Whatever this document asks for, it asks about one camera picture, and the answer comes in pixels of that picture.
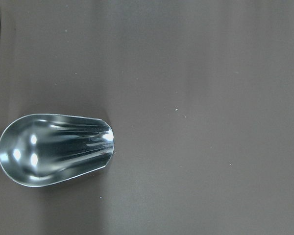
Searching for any metal ice scoop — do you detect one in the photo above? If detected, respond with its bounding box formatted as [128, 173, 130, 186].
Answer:
[0, 114, 115, 188]

